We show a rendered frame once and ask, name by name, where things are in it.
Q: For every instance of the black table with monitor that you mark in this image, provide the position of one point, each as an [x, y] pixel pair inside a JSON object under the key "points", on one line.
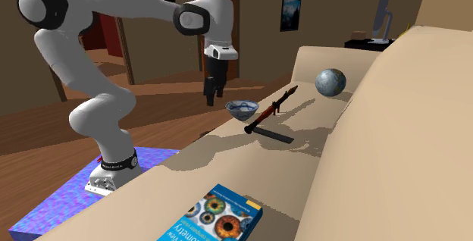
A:
{"points": [[369, 44]]}

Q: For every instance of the blue and white bowl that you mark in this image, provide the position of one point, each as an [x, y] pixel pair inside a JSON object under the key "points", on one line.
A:
{"points": [[242, 109]]}

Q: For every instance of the blue grey globe ball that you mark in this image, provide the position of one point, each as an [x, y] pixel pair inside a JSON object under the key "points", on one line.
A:
{"points": [[330, 82]]}

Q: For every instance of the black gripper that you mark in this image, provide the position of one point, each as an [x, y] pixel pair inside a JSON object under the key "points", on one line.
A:
{"points": [[217, 68]]}

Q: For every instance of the black flat strip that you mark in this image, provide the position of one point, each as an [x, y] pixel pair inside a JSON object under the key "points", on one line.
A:
{"points": [[275, 135]]}

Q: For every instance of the blue book with eyes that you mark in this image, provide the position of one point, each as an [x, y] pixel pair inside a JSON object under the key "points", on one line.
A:
{"points": [[218, 218]]}

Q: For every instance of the purple patterned robot stand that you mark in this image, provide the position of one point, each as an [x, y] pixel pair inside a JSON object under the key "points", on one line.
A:
{"points": [[55, 207]]}

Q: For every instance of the beige sofa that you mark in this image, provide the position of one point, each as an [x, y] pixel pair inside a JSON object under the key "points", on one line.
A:
{"points": [[388, 151]]}

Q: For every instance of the brown toy rocket launcher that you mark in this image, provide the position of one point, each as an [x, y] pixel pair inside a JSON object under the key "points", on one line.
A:
{"points": [[271, 109]]}

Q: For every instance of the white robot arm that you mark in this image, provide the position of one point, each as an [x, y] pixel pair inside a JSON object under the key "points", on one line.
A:
{"points": [[99, 77]]}

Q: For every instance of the dark framed wall picture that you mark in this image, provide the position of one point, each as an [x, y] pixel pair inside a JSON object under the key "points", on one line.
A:
{"points": [[290, 13]]}

